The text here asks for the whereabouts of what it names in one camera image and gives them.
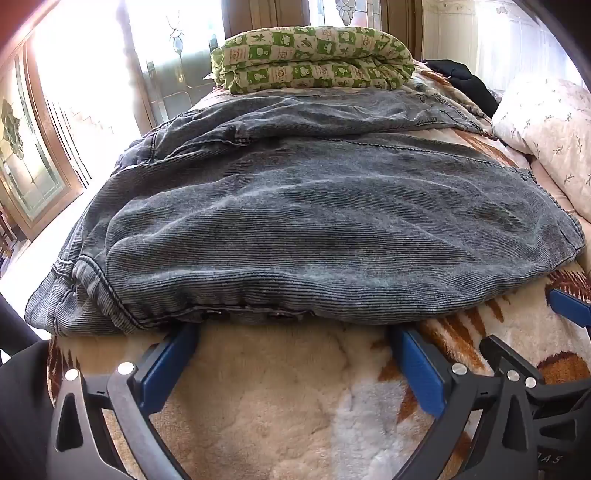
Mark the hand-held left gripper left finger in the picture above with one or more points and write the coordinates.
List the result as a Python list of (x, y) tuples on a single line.
[(167, 369)]

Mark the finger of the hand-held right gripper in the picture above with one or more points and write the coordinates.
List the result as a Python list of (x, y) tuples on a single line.
[(554, 392), (572, 308)]

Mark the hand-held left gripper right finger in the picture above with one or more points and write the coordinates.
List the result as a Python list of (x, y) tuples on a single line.
[(421, 374)]

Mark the grey denim pants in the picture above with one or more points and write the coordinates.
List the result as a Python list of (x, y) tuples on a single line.
[(314, 221)]

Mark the brown and white plush blanket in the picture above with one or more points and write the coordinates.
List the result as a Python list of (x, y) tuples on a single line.
[(295, 406)]

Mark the person's black clothing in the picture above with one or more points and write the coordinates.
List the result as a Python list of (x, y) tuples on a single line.
[(21, 406)]

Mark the white floral pillow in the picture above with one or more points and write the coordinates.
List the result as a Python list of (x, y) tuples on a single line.
[(549, 129)]

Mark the black garment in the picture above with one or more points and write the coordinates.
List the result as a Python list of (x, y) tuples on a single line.
[(466, 83)]

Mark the wooden framed glass door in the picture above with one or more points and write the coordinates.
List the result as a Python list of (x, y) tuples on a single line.
[(32, 152)]

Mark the etched glass door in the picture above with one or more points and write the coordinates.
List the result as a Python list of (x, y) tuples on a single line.
[(180, 60)]

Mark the green patterned folded quilt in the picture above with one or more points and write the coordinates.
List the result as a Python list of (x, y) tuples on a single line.
[(314, 57)]

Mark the brown wooden door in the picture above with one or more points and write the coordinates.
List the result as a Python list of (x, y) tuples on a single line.
[(272, 18)]

